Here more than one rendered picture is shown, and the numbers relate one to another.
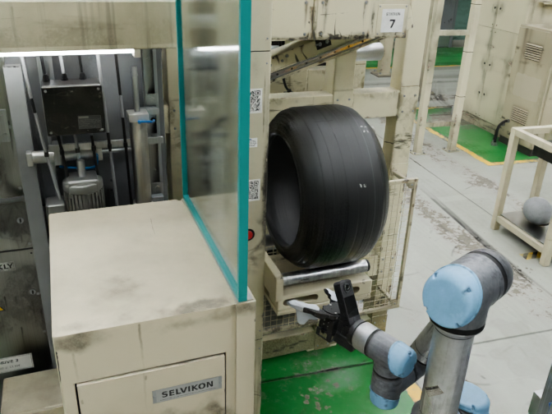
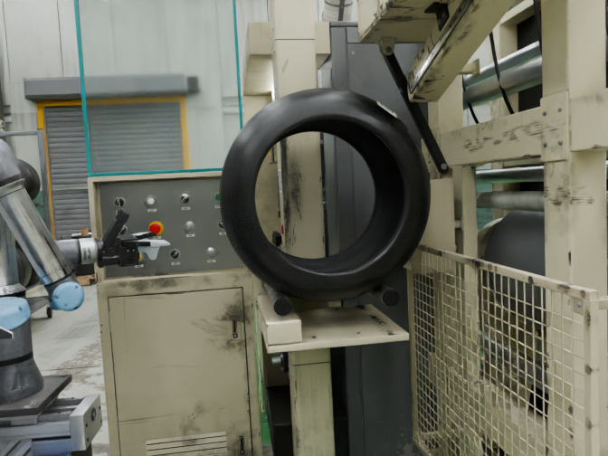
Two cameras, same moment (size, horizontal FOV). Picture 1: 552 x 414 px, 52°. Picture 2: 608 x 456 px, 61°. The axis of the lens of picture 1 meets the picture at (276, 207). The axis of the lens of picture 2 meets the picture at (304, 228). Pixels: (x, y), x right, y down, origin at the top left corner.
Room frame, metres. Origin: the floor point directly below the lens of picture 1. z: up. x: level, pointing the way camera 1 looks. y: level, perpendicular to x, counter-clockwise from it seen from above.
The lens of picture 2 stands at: (2.13, -1.56, 1.19)
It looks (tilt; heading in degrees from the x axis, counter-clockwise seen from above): 4 degrees down; 103
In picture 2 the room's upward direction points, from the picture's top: 3 degrees counter-clockwise
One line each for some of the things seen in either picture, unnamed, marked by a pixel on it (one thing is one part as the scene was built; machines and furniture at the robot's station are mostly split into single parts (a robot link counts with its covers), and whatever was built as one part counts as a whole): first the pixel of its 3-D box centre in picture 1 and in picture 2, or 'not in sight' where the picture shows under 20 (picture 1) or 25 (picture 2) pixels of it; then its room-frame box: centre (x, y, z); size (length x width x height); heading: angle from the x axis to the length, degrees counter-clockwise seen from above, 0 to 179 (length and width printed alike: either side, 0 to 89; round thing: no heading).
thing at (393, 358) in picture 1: (391, 354); (59, 254); (1.12, -0.29, 1.04); 0.11 x 0.08 x 0.09; 43
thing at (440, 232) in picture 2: not in sight; (421, 224); (2.12, 0.22, 1.05); 0.20 x 0.15 x 0.30; 111
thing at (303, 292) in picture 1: (320, 288); (277, 316); (1.71, -0.17, 0.83); 0.36 x 0.09 x 0.06; 111
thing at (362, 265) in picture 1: (323, 272); (276, 293); (1.71, -0.17, 0.90); 0.35 x 0.05 x 0.05; 111
